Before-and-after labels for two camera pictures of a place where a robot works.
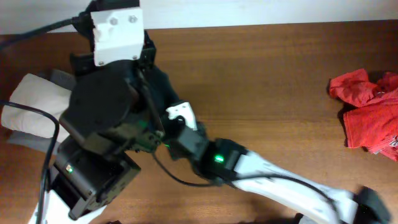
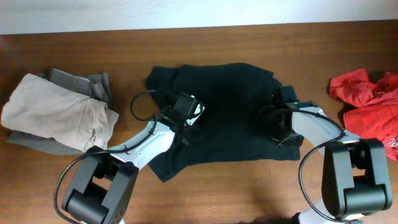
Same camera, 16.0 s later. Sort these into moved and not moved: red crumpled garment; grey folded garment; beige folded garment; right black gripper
Moved: right black gripper
Not moved: beige folded garment; grey folded garment; red crumpled garment
